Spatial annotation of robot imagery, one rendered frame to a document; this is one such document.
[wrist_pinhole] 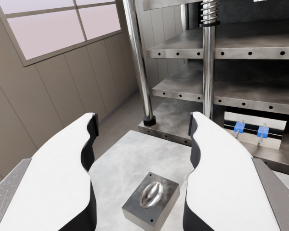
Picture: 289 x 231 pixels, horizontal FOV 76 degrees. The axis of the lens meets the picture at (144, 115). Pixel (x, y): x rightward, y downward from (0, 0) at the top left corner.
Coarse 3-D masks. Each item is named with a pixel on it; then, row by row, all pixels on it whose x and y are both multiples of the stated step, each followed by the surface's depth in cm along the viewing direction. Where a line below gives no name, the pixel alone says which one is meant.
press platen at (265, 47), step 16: (192, 32) 137; (224, 32) 118; (240, 32) 110; (256, 32) 103; (272, 32) 97; (288, 32) 92; (160, 48) 107; (176, 48) 101; (192, 48) 95; (224, 48) 85; (240, 48) 82; (256, 48) 78; (272, 48) 75; (288, 48) 72
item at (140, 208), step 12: (144, 180) 80; (156, 180) 79; (168, 180) 78; (144, 192) 76; (156, 192) 77; (168, 192) 73; (132, 204) 71; (144, 204) 73; (156, 204) 70; (168, 204) 70; (132, 216) 69; (144, 216) 67; (156, 216) 66; (144, 228) 68; (156, 228) 65
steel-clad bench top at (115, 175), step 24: (120, 144) 116; (144, 144) 112; (168, 144) 109; (96, 168) 101; (120, 168) 98; (144, 168) 96; (168, 168) 93; (192, 168) 91; (96, 192) 87; (120, 192) 85; (120, 216) 75; (168, 216) 72
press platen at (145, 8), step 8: (144, 0) 98; (152, 0) 96; (160, 0) 94; (168, 0) 92; (176, 0) 89; (184, 0) 87; (192, 0) 86; (200, 0) 84; (144, 8) 100; (152, 8) 98
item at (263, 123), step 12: (228, 108) 102; (240, 108) 100; (228, 120) 101; (240, 120) 97; (252, 120) 94; (264, 120) 90; (276, 120) 87; (228, 132) 105; (252, 132) 97; (276, 132) 90; (264, 144) 97; (276, 144) 93
